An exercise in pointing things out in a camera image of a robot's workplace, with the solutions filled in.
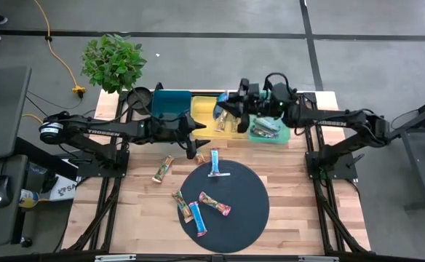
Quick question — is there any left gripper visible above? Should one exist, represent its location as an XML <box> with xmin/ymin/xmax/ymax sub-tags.
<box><xmin>161</xmin><ymin>114</ymin><xmax>211</xmax><ymax>160</ymax></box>

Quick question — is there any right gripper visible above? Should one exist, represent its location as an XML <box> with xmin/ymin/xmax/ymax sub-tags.
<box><xmin>218</xmin><ymin>79</ymin><xmax>274</xmax><ymax>133</ymax></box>

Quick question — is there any oatmeal raisin granola bar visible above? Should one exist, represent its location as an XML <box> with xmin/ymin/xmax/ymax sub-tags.
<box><xmin>253</xmin><ymin>116</ymin><xmax>282</xmax><ymax>132</ymax></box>
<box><xmin>198</xmin><ymin>191</ymin><xmax>232</xmax><ymax>217</ymax></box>
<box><xmin>250</xmin><ymin>126</ymin><xmax>279</xmax><ymax>140</ymax></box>

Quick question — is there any green plastic bin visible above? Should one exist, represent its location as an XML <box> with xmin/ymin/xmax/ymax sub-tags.
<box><xmin>248</xmin><ymin>92</ymin><xmax>292</xmax><ymax>145</ymax></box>

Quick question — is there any yellow plastic bin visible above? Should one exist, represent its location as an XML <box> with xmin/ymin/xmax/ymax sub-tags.
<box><xmin>190</xmin><ymin>95</ymin><xmax>252</xmax><ymax>140</ymax></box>

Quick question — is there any dark blue plastic bin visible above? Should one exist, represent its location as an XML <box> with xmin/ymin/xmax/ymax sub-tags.
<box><xmin>148</xmin><ymin>90</ymin><xmax>193</xmax><ymax>123</ymax></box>

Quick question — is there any black plant pot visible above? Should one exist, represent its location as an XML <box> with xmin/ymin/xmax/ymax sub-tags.
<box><xmin>126</xmin><ymin>86</ymin><xmax>154</xmax><ymax>116</ymax></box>

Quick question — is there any round dark woven placemat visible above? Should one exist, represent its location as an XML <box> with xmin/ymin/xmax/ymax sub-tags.
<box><xmin>177</xmin><ymin>159</ymin><xmax>271</xmax><ymax>254</ymax></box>

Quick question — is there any green leafy plant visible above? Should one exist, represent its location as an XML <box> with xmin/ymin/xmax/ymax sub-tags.
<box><xmin>80</xmin><ymin>33</ymin><xmax>148</xmax><ymax>95</ymax></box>

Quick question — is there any white printed box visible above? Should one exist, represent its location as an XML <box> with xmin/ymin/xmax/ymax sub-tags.
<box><xmin>48</xmin><ymin>174</ymin><xmax>79</xmax><ymax>202</ymax></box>

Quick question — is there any yellow white bottle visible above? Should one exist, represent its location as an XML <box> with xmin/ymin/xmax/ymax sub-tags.
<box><xmin>18</xmin><ymin>188</ymin><xmax>41</xmax><ymax>210</ymax></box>

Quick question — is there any grey desk panel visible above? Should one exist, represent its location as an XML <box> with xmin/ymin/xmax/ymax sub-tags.
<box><xmin>0</xmin><ymin>65</ymin><xmax>32</xmax><ymax>161</ymax></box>

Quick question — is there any black computer mouse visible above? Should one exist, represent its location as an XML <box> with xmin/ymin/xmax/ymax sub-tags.
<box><xmin>0</xmin><ymin>175</ymin><xmax>13</xmax><ymax>209</ymax></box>

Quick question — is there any silver table bracket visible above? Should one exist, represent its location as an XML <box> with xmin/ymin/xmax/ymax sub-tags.
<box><xmin>94</xmin><ymin>254</ymin><xmax>137</xmax><ymax>262</ymax></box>
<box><xmin>298</xmin><ymin>255</ymin><xmax>340</xmax><ymax>262</ymax></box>

